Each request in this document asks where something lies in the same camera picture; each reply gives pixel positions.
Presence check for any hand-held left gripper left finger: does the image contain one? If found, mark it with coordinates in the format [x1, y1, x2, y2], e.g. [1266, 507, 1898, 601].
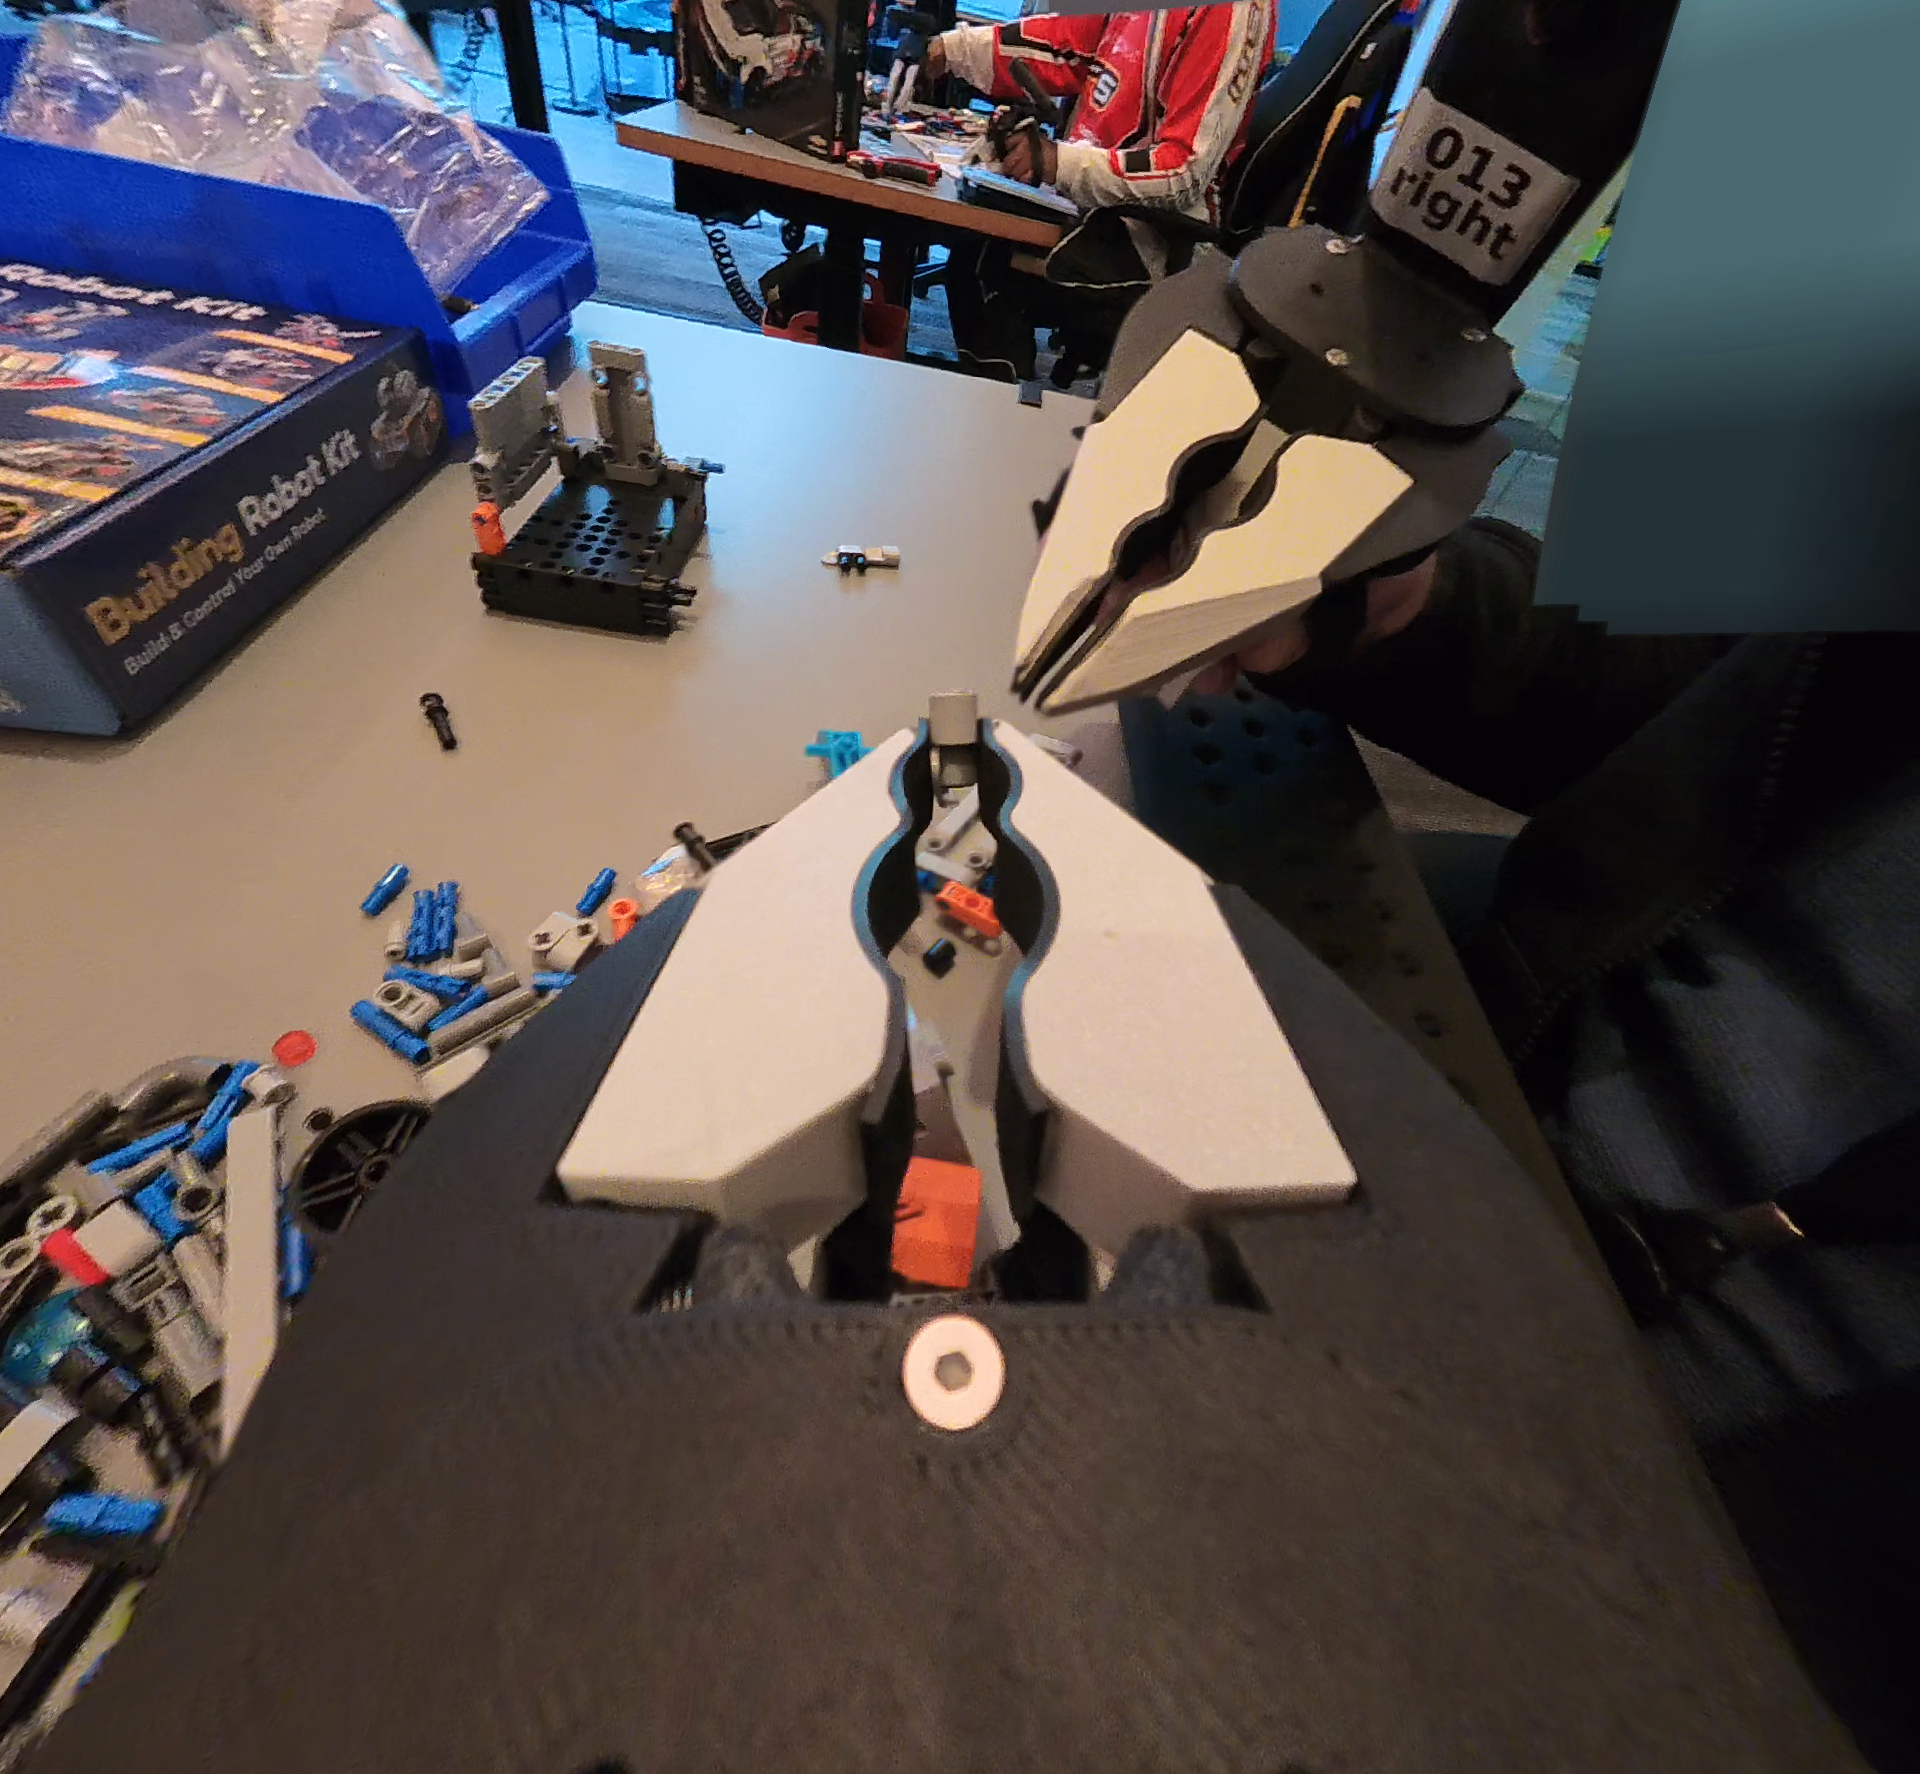
[558, 740, 939, 1295]

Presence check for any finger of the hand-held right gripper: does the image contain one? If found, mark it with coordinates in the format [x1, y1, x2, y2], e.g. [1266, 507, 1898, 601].
[1033, 425, 1422, 723]
[1013, 329, 1271, 687]

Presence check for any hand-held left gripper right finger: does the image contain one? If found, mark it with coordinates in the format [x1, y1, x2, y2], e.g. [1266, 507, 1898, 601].
[991, 721, 1357, 1295]

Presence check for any grey connector piece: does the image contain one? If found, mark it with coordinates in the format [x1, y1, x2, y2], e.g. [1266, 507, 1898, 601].
[914, 692, 995, 864]

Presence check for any pile of plastic building pieces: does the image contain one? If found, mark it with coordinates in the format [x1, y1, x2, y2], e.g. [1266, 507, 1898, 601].
[0, 823, 727, 1671]

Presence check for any person's right forearm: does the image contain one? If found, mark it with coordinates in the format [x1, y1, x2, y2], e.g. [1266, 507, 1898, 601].
[1315, 521, 1832, 890]

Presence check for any black spoked wheel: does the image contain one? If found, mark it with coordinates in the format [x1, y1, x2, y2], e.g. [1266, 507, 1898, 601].
[298, 1097, 440, 1239]

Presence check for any wooden table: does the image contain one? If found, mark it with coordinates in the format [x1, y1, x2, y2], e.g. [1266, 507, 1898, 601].
[614, 97, 1088, 372]

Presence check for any small black machine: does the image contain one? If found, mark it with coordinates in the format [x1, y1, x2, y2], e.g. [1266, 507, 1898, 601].
[468, 336, 725, 640]

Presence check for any black printed box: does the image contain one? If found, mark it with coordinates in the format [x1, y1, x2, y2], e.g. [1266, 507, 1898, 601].
[665, 0, 881, 160]

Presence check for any blue cardboard kit box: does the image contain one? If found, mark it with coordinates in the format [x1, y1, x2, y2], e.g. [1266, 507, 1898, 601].
[0, 253, 456, 743]

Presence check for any blue storage bin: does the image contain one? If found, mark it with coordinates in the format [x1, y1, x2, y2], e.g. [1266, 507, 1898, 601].
[0, 21, 600, 402]

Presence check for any clear plastic parts bag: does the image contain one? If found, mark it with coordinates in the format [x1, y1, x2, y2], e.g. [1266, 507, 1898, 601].
[0, 0, 550, 293]

